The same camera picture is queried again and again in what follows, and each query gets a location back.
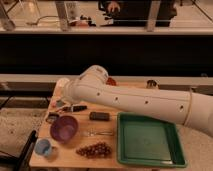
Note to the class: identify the purple bowl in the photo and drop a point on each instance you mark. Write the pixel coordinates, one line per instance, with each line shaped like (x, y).
(64, 128)

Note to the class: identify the green plastic tray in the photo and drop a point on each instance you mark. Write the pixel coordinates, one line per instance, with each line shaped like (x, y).
(144, 141)

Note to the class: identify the black handled knife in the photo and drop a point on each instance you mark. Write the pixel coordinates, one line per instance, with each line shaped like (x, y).
(72, 108)

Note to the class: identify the silver fork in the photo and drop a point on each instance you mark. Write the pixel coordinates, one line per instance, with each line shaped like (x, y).
(87, 133)

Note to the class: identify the white lidded cup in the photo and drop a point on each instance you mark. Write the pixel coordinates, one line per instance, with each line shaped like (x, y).
(62, 82)

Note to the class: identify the black rectangular sponge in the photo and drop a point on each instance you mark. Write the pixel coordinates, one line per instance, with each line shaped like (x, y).
(99, 116)

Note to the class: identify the small metal cup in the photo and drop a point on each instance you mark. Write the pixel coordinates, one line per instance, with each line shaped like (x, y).
(152, 84)

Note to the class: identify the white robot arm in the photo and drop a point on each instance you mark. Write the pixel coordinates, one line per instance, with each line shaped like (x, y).
(187, 108)

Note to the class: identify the black chair frame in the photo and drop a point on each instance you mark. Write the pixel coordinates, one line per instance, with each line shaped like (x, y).
(31, 139)

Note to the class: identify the blue mug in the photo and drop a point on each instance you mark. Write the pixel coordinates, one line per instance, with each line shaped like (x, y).
(43, 147)

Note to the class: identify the bunch of dark grapes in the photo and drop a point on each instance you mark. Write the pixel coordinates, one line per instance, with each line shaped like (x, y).
(98, 150)

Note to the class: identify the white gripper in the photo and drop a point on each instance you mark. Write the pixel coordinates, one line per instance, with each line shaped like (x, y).
(67, 96)

